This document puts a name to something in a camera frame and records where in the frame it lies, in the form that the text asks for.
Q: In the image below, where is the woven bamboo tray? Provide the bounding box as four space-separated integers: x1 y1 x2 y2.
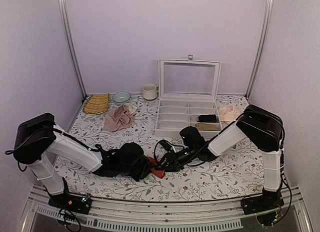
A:
82 94 110 115

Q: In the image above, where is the left aluminium frame post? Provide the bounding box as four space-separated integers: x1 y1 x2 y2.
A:
58 0 87 100

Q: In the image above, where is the tan rolled underwear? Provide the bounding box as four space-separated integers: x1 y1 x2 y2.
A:
195 123 220 131

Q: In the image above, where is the light green glass bowl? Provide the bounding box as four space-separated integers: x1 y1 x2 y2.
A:
112 91 131 104

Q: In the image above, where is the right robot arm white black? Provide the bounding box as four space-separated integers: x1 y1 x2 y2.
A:
155 105 286 210

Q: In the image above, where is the beige crumpled underwear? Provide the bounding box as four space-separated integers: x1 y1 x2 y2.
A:
218 104 241 126

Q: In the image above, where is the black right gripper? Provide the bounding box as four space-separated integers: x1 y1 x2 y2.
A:
155 146 197 174

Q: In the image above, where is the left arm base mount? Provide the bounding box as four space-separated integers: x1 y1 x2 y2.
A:
48 192 92 214

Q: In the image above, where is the floral patterned table mat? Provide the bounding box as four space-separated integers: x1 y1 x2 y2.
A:
53 94 264 201

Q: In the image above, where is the pink crumpled underwear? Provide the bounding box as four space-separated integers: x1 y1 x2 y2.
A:
103 103 138 132

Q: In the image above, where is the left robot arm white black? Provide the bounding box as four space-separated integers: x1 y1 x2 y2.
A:
5 113 153 209

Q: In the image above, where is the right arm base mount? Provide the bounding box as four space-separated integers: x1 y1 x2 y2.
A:
240 195 284 227

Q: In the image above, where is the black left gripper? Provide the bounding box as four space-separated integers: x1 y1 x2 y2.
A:
118 157 155 183

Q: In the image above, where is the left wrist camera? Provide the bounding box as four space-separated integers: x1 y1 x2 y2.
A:
116 142 145 166

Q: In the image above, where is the white compartment storage box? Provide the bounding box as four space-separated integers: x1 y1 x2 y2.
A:
155 59 223 139

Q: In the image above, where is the aluminium front rail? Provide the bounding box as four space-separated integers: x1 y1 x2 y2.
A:
18 185 316 231

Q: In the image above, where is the white ceramic mug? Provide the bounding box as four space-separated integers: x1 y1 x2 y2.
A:
142 83 159 101

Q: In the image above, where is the aluminium frame post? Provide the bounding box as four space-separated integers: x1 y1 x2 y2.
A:
58 0 87 100
245 0 274 100

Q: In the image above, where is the red and white underwear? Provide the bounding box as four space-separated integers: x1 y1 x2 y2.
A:
148 156 165 179

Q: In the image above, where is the right aluminium frame post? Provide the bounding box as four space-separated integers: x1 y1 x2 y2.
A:
245 0 274 100

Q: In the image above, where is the black rolled underwear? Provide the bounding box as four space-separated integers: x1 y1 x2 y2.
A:
198 114 217 123

